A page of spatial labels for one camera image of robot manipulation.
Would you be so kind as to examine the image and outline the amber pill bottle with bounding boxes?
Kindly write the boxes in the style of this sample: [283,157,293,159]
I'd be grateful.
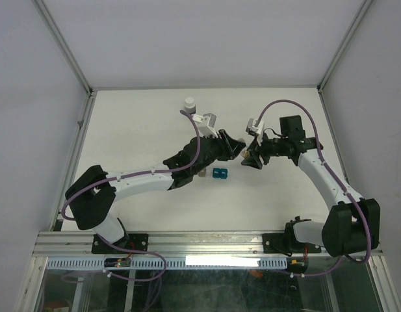
[241,149,251,160]

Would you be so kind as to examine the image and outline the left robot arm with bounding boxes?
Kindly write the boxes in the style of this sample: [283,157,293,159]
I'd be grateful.
[65,129,246,253]

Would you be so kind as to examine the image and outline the teal pill box compartments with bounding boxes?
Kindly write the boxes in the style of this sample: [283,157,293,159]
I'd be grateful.
[212,168,228,179]

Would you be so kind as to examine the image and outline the aluminium frame post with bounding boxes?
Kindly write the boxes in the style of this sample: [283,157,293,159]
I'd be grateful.
[317,0,374,94]
[32,0,93,96]

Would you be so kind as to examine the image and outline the left aluminium frame post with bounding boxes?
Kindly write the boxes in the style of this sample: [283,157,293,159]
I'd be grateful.
[32,0,93,96]

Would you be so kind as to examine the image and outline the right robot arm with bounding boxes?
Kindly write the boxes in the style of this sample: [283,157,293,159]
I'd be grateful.
[241,115,380,257]

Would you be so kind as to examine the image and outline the white cap dark bottle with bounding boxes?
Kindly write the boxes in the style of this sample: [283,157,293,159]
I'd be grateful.
[184,97,196,114]

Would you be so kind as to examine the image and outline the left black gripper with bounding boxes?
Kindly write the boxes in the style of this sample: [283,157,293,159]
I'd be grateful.
[192,129,244,176]

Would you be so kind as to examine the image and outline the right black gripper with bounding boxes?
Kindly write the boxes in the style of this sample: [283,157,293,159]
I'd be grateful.
[240,131,287,170]

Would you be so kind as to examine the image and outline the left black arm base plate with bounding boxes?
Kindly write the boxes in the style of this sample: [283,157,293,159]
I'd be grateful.
[91,232,149,254]

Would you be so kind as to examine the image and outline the aluminium front rail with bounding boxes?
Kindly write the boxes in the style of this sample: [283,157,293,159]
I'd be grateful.
[32,229,382,258]

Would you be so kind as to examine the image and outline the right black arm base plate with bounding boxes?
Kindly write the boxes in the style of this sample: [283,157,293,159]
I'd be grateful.
[262,232,321,257]

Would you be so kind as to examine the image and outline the right aluminium frame post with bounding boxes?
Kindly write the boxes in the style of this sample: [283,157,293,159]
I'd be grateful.
[317,0,374,94]

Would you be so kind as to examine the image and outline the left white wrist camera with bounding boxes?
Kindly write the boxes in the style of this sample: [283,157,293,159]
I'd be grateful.
[192,113,218,138]

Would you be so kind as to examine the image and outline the grey slotted cable duct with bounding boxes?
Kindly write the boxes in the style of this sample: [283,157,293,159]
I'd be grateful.
[47,255,287,270]

